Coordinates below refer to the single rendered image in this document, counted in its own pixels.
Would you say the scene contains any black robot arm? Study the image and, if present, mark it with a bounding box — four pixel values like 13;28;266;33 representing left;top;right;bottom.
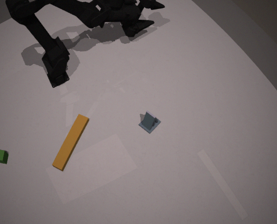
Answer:
5;0;137;88

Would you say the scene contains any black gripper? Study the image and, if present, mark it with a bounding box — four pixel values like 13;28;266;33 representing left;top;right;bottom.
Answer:
120;0;165;37

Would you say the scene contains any green cube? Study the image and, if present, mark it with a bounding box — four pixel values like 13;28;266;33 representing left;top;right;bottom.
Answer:
0;150;8;164

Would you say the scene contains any tan rectangular bar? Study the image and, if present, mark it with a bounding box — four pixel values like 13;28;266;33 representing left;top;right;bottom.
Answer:
52;114;89;171

